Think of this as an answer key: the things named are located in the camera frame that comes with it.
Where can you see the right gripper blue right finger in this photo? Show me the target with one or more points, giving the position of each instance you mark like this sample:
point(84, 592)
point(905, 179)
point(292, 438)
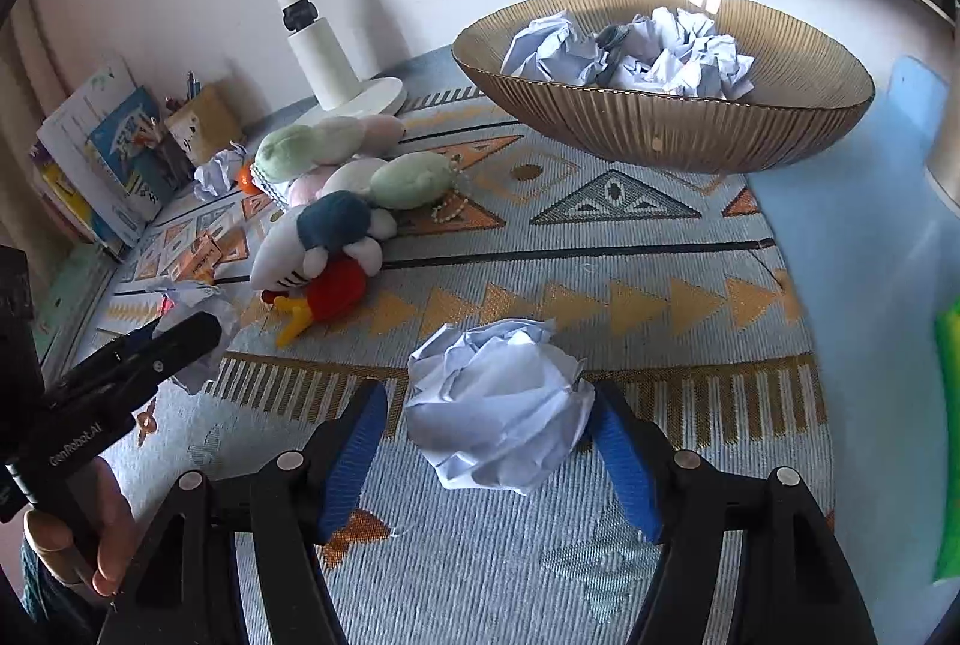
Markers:
point(634, 451)

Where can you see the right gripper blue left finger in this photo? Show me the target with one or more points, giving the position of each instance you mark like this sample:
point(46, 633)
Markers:
point(353, 445)

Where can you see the person's left hand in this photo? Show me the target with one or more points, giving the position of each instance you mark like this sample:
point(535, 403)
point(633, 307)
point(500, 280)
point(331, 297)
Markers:
point(105, 516)

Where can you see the pile of crumpled papers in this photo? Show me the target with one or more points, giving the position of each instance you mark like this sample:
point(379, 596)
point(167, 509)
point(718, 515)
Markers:
point(197, 328)

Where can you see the white duck plush toy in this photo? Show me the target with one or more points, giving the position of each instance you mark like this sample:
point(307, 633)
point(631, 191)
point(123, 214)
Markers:
point(317, 260)

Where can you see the patterned woven table mat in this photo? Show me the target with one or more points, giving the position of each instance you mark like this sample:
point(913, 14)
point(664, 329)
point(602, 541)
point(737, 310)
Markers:
point(669, 284)

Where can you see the leaning children's books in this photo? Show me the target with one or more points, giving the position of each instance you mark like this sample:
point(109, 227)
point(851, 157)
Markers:
point(104, 138)

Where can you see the green dango plush toy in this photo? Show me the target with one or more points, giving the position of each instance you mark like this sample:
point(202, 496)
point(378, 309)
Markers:
point(405, 182)

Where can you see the black mesh pen cup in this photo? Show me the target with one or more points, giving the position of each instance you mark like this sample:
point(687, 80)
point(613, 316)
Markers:
point(177, 164)

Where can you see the small orange mandarin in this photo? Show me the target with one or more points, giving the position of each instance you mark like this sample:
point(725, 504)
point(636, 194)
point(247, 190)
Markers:
point(246, 181)

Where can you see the cardboard pen holder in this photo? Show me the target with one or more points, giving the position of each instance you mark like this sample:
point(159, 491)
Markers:
point(204, 126)

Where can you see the green plastic object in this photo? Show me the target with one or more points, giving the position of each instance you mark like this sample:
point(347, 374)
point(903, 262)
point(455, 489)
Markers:
point(947, 338)

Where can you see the amber ribbed glass bowl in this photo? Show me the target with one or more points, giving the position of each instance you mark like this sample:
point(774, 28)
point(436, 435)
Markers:
point(810, 90)

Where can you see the crumpled papers in bowl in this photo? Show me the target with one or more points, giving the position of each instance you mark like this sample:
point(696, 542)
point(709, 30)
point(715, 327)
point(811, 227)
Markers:
point(672, 52)

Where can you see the beige curtain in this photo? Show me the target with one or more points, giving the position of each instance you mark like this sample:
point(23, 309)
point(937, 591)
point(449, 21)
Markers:
point(27, 223)

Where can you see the metallic monitor stand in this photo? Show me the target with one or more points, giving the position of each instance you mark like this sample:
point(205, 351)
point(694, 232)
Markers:
point(943, 163)

